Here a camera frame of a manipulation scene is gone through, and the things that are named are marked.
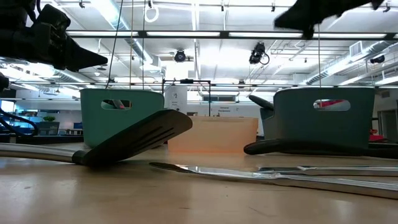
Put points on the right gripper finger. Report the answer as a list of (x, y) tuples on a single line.
[(290, 18), (309, 31)]

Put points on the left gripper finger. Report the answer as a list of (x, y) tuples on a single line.
[(81, 63), (81, 51)]

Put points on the solid black spatula red mark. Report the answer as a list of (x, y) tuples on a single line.
[(119, 105)]

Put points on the large black ladle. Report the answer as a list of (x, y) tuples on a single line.
[(259, 101)]

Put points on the blue plastic bin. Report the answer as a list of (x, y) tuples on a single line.
[(295, 124)]

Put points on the small black ladle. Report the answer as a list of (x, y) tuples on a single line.
[(280, 146)]

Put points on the silver table knife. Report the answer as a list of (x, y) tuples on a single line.
[(233, 175), (357, 168)]

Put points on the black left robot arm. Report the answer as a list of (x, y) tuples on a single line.
[(14, 12)]

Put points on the green plastic bin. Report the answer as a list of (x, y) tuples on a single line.
[(93, 124)]

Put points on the green potted plant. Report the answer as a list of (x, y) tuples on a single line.
[(49, 119)]

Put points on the grey office chair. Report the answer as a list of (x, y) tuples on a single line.
[(48, 128)]

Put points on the white pillar with sign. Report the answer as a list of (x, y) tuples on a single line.
[(175, 105)]

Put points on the white sign board with text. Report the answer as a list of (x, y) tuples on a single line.
[(224, 109)]

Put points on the red object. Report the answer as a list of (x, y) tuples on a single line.
[(376, 137)]

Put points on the orange translucent plastic bin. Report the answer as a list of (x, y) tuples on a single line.
[(214, 133)]

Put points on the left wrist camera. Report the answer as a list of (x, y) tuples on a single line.
[(53, 18)]

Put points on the silver ventilation duct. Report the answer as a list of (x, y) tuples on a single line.
[(342, 63), (130, 43)]

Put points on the black aluminium rig frame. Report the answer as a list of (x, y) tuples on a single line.
[(224, 35)]

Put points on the black rack frame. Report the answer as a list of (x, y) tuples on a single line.
[(186, 81)]

